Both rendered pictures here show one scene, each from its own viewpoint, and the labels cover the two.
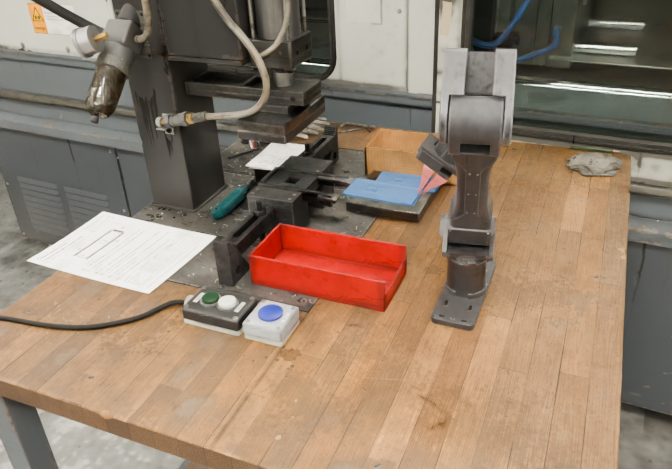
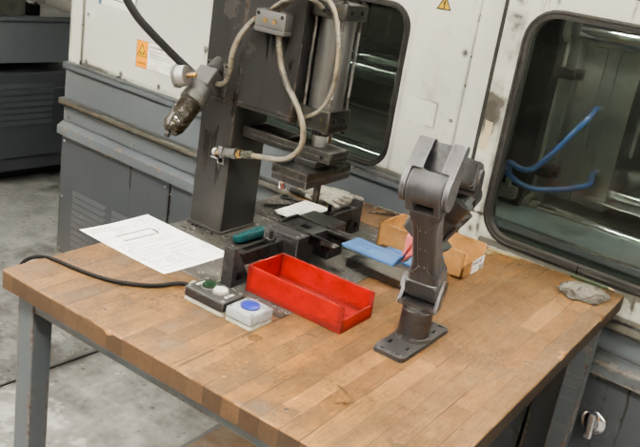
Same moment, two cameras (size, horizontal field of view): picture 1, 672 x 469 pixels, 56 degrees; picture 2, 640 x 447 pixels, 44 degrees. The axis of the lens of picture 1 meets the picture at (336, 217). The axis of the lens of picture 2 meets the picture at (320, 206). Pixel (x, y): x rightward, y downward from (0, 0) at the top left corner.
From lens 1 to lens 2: 0.63 m
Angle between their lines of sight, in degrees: 13
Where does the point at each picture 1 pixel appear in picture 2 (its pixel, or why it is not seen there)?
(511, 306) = (442, 358)
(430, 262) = (394, 315)
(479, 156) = (426, 216)
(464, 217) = (417, 271)
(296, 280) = (279, 294)
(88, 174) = (138, 203)
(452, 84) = (416, 159)
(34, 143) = (99, 163)
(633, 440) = not seen: outside the picture
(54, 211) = not seen: hidden behind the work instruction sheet
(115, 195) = not seen: hidden behind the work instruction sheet
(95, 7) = (194, 56)
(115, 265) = (145, 251)
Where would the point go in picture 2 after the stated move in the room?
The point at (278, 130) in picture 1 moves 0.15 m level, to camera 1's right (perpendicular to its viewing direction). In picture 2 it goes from (302, 177) to (368, 191)
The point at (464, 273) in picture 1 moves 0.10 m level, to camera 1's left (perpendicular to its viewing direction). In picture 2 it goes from (410, 319) to (360, 309)
